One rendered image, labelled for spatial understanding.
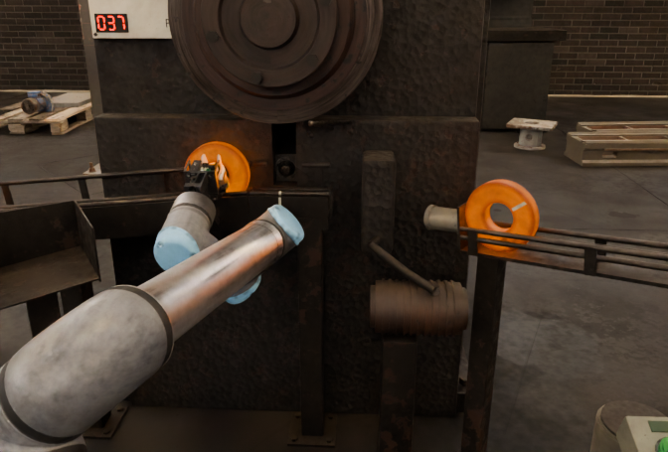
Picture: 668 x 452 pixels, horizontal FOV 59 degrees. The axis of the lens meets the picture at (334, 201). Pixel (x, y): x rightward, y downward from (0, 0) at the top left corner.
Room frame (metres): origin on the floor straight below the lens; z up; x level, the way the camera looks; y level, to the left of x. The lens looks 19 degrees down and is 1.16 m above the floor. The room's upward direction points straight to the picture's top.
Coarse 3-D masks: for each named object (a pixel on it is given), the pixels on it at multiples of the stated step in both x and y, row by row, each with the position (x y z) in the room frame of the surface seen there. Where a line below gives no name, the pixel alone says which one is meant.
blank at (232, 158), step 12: (204, 144) 1.40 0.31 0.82; (216, 144) 1.38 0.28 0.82; (228, 144) 1.40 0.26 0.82; (192, 156) 1.39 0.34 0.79; (216, 156) 1.38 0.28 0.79; (228, 156) 1.38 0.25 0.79; (240, 156) 1.38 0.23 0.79; (228, 168) 1.38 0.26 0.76; (240, 168) 1.38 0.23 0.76; (240, 180) 1.38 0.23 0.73
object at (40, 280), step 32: (0, 224) 1.19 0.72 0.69; (32, 224) 1.22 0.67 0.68; (64, 224) 1.25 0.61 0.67; (0, 256) 1.18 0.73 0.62; (32, 256) 1.21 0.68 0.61; (64, 256) 1.21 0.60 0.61; (96, 256) 1.10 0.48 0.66; (0, 288) 1.08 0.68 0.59; (32, 288) 1.07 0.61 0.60; (64, 288) 1.06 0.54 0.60; (32, 320) 1.09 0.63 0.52
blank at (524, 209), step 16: (480, 192) 1.22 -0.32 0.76; (496, 192) 1.20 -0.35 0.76; (512, 192) 1.18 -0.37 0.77; (528, 192) 1.18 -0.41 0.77; (480, 208) 1.22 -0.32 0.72; (512, 208) 1.18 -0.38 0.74; (528, 208) 1.15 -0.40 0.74; (480, 224) 1.22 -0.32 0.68; (528, 224) 1.15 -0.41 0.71; (512, 240) 1.17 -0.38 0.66
